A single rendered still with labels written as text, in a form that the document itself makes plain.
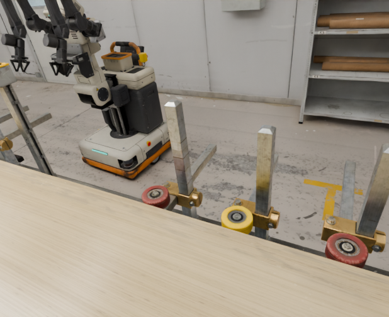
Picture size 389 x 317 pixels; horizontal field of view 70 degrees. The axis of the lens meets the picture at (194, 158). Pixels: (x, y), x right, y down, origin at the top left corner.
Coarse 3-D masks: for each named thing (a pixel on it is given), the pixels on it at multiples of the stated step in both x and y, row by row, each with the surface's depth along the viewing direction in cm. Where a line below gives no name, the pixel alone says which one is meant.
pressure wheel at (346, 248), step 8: (328, 240) 62; (336, 240) 62; (344, 240) 62; (352, 240) 61; (360, 240) 61; (328, 248) 61; (336, 248) 60; (344, 248) 60; (352, 248) 60; (360, 248) 60; (328, 256) 61; (336, 256) 59; (344, 256) 58; (352, 256) 58; (360, 256) 58; (352, 264) 57; (360, 264) 57
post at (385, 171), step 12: (384, 144) 57; (384, 156) 55; (384, 168) 56; (372, 180) 60; (384, 180) 58; (372, 192) 60; (384, 192) 59; (372, 204) 62; (384, 204) 61; (360, 216) 67; (372, 216) 63; (360, 228) 67; (372, 228) 65
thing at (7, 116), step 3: (24, 105) 169; (27, 105) 168; (24, 108) 167; (27, 108) 169; (9, 111) 162; (3, 114) 159; (6, 114) 159; (9, 114) 160; (0, 117) 156; (3, 117) 157; (6, 117) 159; (9, 117) 160; (12, 117) 162; (0, 120) 156; (3, 120) 158; (6, 120) 159; (0, 123) 156
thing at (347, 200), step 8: (344, 168) 92; (352, 168) 90; (344, 176) 87; (352, 176) 87; (344, 184) 84; (352, 184) 84; (344, 192) 81; (352, 192) 81; (344, 200) 79; (352, 200) 78; (344, 208) 76; (352, 208) 76; (344, 216) 74; (352, 216) 74
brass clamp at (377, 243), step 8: (328, 216) 73; (336, 216) 73; (328, 224) 71; (336, 224) 71; (344, 224) 70; (352, 224) 70; (328, 232) 71; (336, 232) 69; (344, 232) 68; (352, 232) 68; (376, 232) 67; (384, 232) 68; (368, 240) 67; (376, 240) 66; (384, 240) 66; (368, 248) 68; (376, 248) 66
